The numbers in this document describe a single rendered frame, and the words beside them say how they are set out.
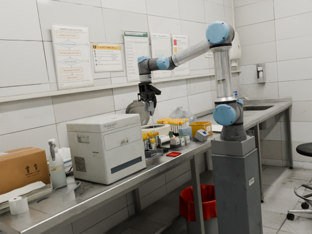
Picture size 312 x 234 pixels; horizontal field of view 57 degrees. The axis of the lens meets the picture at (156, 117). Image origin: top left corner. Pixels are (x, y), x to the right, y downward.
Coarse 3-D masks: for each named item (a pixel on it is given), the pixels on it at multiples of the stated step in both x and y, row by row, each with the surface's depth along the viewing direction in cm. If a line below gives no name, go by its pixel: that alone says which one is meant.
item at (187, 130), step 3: (186, 126) 214; (189, 126) 212; (180, 129) 207; (183, 129) 207; (186, 129) 209; (189, 129) 211; (180, 132) 208; (183, 132) 207; (186, 132) 209; (189, 132) 211; (180, 135) 208; (189, 135) 211; (189, 138) 211; (192, 138) 213
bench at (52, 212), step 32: (256, 128) 281; (288, 128) 369; (160, 160) 169; (192, 160) 193; (64, 192) 134; (96, 192) 130; (128, 192) 145; (0, 224) 111; (32, 224) 105; (64, 224) 117; (128, 224) 222; (160, 224) 217
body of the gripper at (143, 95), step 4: (140, 84) 174; (144, 84) 173; (148, 84) 177; (140, 88) 175; (144, 88) 174; (148, 88) 176; (140, 92) 175; (144, 92) 174; (148, 92) 173; (152, 92) 177; (140, 96) 178; (144, 96) 173; (148, 96) 174; (152, 96) 177; (140, 100) 178; (144, 100) 174; (148, 100) 173
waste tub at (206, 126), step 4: (192, 124) 219; (196, 124) 217; (200, 124) 215; (204, 124) 213; (208, 124) 219; (192, 128) 219; (196, 128) 217; (200, 128) 215; (204, 128) 213; (208, 128) 219; (192, 132) 220; (208, 132) 219; (192, 136) 220
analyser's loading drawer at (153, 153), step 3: (150, 150) 168; (153, 150) 167; (156, 150) 173; (159, 150) 171; (162, 150) 170; (147, 153) 164; (150, 153) 163; (153, 153) 167; (156, 153) 170; (159, 153) 169; (162, 153) 170; (147, 156) 165; (150, 156) 163; (153, 156) 164; (156, 156) 166; (147, 159) 160; (150, 159) 162
